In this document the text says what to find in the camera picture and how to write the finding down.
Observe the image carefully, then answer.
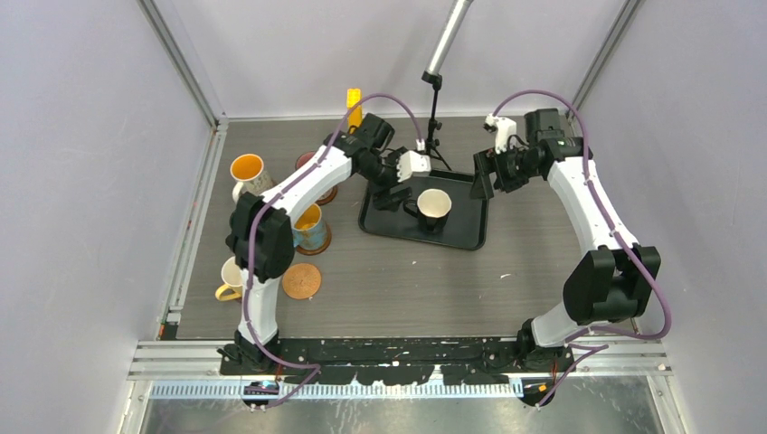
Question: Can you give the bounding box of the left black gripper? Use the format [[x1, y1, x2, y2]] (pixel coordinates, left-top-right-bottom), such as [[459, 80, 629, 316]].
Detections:
[[358, 149, 413, 212]]

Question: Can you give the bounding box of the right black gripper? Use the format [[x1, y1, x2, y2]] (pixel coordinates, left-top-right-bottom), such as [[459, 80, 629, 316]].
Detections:
[[470, 140, 540, 200]]

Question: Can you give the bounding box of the black white-inside mug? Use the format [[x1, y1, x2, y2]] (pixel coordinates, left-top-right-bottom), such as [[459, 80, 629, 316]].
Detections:
[[402, 188, 452, 234]]

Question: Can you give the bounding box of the wooden coaster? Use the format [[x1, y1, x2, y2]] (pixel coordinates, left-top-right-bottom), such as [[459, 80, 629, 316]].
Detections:
[[296, 231, 332, 256], [316, 186, 338, 206]]

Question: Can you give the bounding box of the blue patterned mug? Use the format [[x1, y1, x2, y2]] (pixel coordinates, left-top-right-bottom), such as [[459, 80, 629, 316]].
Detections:
[[292, 203, 330, 249]]

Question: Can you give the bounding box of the pink ghost mug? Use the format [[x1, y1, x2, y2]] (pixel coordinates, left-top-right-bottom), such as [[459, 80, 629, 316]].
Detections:
[[295, 151, 319, 172]]

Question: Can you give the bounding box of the rattan coaster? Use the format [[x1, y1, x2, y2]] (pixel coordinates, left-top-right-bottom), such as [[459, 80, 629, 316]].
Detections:
[[282, 263, 322, 300]]

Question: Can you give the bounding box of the floral white mug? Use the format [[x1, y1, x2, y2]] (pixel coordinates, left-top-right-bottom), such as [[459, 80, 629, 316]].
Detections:
[[230, 154, 275, 202]]

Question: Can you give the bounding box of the cream yellow mug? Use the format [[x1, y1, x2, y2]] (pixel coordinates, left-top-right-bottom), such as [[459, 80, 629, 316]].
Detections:
[[214, 256, 243, 302]]

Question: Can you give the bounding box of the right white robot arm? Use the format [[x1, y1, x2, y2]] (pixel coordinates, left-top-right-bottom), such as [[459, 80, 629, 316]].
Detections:
[[470, 108, 661, 372]]

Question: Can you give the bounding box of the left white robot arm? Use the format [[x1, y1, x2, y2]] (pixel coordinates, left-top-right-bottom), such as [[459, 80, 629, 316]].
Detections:
[[225, 114, 431, 374]]

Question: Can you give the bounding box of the black serving tray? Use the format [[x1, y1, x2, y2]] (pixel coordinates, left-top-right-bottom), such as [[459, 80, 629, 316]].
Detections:
[[358, 169, 488, 250]]

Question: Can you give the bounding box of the toy brick tower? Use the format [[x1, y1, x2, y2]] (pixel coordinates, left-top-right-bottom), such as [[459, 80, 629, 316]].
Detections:
[[346, 88, 363, 133]]

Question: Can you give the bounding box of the black tripod stand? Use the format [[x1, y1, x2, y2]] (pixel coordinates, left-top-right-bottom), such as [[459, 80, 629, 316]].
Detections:
[[421, 71, 452, 171]]

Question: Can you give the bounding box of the silver metal pole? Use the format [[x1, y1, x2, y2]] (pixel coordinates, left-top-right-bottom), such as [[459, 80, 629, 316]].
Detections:
[[424, 0, 473, 78]]

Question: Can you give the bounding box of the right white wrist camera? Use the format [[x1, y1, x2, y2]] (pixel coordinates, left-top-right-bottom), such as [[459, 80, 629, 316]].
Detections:
[[483, 113, 517, 155]]

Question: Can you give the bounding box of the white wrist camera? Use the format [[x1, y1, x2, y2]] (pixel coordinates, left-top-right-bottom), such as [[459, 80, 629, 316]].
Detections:
[[396, 139, 431, 183], [483, 113, 517, 155]]

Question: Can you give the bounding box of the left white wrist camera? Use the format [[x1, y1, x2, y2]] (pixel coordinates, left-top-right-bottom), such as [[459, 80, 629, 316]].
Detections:
[[396, 139, 431, 183]]

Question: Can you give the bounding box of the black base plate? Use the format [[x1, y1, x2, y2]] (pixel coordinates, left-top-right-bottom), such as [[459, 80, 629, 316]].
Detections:
[[217, 337, 573, 386]]

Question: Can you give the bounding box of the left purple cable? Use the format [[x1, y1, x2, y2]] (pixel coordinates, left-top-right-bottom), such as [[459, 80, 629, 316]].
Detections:
[[245, 93, 428, 410]]

